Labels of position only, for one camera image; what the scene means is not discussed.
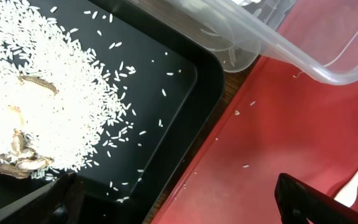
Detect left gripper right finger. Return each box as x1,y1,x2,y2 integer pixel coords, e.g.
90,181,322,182
275,173,358,224

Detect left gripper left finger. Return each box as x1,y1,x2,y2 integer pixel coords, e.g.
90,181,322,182
0,172,85,224

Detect white plastic spoon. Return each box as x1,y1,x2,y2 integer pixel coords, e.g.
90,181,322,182
334,170,358,207

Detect brown food scraps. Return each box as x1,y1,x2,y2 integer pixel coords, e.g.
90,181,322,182
0,75,63,179

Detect white rice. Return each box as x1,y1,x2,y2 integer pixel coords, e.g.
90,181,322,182
0,1,133,181

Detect black waste tray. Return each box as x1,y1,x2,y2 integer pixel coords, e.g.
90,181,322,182
0,1,223,223

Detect red serving tray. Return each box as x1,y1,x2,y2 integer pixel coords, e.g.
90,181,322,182
152,57,358,223

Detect clear plastic bin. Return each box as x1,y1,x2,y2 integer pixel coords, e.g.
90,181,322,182
134,0,358,85

